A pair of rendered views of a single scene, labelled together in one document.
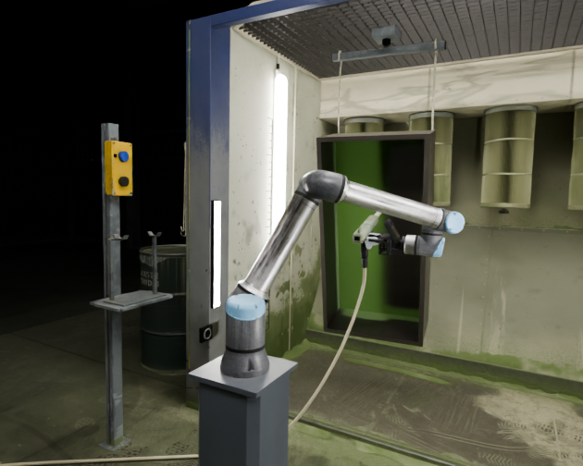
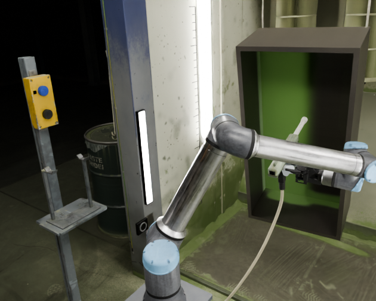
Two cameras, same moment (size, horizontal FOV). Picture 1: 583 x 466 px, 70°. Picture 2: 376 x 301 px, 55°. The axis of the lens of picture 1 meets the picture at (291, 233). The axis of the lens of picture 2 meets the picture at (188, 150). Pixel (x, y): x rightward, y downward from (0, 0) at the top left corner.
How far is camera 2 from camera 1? 65 cm
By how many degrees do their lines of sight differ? 18
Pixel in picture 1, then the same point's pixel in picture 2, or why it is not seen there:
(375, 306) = (298, 190)
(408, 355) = not seen: hidden behind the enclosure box
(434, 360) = (354, 229)
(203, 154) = (123, 67)
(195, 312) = (132, 205)
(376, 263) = not seen: hidden behind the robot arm
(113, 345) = (62, 247)
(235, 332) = (151, 282)
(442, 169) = not seen: outside the picture
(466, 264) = not seen: outside the picture
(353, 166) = (279, 62)
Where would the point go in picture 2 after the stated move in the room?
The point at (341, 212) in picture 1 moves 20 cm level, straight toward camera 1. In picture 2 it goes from (267, 106) to (265, 113)
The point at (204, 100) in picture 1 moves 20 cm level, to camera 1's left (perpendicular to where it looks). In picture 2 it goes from (117, 11) to (83, 12)
